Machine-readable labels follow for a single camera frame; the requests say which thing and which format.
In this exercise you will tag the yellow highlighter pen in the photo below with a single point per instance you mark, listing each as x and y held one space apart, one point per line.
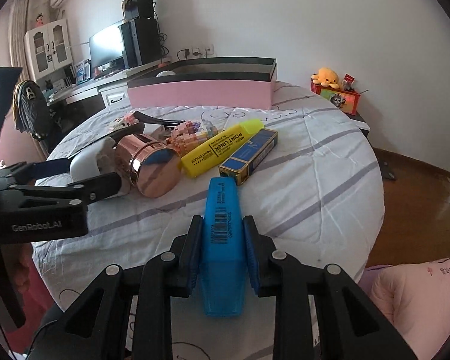
217 149

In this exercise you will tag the white desk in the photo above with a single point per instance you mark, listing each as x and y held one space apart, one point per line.
93 87

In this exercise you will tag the black hair clip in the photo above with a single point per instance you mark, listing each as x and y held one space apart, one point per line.
147 119

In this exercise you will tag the rose gold metal cup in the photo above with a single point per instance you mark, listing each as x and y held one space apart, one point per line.
151 166

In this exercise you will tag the black box on tower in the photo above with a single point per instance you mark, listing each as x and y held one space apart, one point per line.
132 9

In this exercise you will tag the pink donut brick figure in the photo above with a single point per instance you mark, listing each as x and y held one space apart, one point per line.
188 135

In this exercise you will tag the white charger block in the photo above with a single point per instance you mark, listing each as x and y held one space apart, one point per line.
97 160

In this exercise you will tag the red cartoon box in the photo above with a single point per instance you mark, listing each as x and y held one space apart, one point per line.
347 101

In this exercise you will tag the orange octopus plush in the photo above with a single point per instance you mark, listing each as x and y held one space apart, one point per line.
326 77

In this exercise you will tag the striped white table cloth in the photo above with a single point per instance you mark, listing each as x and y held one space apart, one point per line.
318 194

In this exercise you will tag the black office chair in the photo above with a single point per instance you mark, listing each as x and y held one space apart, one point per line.
32 115

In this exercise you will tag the pink bedding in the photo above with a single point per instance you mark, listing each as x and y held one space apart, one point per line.
415 298

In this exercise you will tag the white glass door cabinet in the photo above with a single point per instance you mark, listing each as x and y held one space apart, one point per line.
48 49

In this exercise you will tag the person's hand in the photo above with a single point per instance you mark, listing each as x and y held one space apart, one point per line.
19 257

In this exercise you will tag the pink owl brick figure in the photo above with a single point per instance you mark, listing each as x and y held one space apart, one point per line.
122 122

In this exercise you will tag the computer monitor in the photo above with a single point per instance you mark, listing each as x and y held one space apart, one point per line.
106 46

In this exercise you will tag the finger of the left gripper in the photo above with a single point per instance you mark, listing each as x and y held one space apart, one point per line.
90 190
23 173

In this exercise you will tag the wall power outlets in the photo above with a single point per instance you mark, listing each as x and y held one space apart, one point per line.
196 52

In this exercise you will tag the black tv remote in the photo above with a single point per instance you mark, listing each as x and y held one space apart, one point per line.
116 135

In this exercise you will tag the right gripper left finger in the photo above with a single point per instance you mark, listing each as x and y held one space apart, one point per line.
170 274

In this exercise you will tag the pink storage box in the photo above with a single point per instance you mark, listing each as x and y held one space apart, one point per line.
247 82

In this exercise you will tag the doll on cabinet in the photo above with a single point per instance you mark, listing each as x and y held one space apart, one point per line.
39 21

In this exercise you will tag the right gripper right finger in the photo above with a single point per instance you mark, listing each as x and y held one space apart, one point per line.
275 273

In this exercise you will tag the black pc tower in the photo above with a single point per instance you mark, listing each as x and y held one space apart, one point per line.
141 41

